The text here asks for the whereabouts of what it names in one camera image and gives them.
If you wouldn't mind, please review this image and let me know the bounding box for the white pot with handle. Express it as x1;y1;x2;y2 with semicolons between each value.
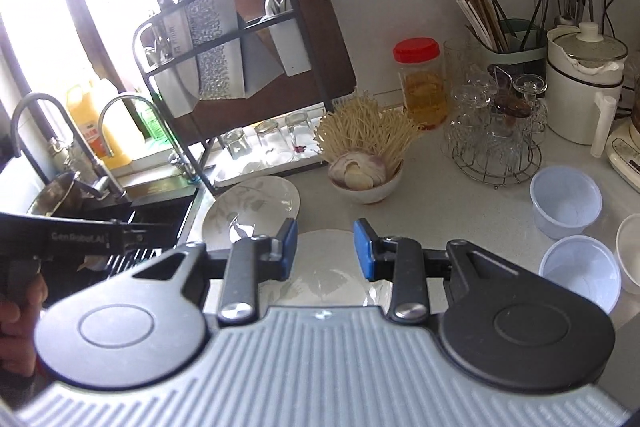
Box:
544;21;629;158

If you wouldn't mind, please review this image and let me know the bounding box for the leaf-patterned white plate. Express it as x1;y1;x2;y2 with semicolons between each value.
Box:
257;229;396;309
201;176;302;253

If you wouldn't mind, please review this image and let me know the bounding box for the steel pot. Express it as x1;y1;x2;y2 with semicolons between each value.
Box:
26;171;103;219

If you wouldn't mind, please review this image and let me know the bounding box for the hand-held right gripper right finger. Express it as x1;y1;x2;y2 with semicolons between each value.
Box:
353;219;521;323

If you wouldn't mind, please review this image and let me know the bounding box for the red-lidded plastic jar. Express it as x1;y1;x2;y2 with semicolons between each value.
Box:
392;37;449;130

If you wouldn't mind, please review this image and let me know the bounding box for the cream kettle base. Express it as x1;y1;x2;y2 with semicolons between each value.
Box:
604;116;640;194

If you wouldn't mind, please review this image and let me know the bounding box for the bundle of chopsticks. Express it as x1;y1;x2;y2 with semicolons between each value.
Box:
455;0;547;54

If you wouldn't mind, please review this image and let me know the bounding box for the black sink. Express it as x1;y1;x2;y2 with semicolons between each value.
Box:
75;184;201;270

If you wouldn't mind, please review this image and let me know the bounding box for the cluster of clear drinking glasses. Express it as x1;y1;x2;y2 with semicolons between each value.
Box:
442;37;549;168

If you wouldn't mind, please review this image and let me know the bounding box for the black wire dish rack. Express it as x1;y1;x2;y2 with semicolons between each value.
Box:
132;0;333;196

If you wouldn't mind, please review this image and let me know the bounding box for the amber glass cup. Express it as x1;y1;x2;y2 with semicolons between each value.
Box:
491;93;532;128

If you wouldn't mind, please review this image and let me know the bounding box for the bundle of dried noodles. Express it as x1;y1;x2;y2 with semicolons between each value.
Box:
314;91;427;172

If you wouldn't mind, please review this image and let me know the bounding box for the green chopstick holder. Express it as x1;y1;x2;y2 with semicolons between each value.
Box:
479;18;549;80

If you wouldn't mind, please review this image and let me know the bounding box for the plain steel cleaver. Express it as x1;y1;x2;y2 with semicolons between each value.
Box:
239;13;285;98
149;13;202;115

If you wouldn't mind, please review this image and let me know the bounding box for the dark brown cutting board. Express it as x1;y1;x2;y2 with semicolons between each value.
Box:
140;0;358;148

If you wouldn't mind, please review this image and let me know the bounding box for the patterned cleaver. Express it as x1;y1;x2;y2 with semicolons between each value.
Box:
186;0;249;102

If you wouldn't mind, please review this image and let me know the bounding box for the white drip tray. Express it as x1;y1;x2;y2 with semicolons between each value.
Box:
214;146;328;188

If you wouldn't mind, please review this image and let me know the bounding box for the white bowl with garlic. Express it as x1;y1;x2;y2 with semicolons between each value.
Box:
327;155;404;206

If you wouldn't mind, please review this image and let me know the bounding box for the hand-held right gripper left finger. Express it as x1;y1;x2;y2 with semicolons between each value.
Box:
131;218;299;327

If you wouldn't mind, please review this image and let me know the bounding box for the plain white bowl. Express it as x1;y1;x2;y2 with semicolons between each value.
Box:
615;213;640;296

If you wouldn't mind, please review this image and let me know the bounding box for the chrome faucet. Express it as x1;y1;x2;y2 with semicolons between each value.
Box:
97;94;202;185

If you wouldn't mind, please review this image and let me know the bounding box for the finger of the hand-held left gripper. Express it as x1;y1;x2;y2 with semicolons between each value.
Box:
121;229;157;255

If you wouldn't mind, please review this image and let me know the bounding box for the wire cup rack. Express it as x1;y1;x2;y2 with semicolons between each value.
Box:
442;66;545;188

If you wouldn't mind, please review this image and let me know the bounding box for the orange liquid bottle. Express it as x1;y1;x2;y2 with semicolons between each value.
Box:
66;77;135;172

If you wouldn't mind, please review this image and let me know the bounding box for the translucent plastic container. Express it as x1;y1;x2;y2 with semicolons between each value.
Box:
529;165;604;241

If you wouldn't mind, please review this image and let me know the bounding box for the clear glass jar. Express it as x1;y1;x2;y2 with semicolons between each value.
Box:
254;119;295;164
285;111;322;155
222;128;249;162

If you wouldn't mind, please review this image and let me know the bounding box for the person's left hand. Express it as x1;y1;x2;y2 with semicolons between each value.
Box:
0;279;49;378

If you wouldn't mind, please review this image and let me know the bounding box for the dark grey faucet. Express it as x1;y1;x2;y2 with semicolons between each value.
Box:
10;92;128;200

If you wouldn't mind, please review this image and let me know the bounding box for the green plastic bottle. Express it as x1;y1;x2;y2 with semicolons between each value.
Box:
134;98;167;144

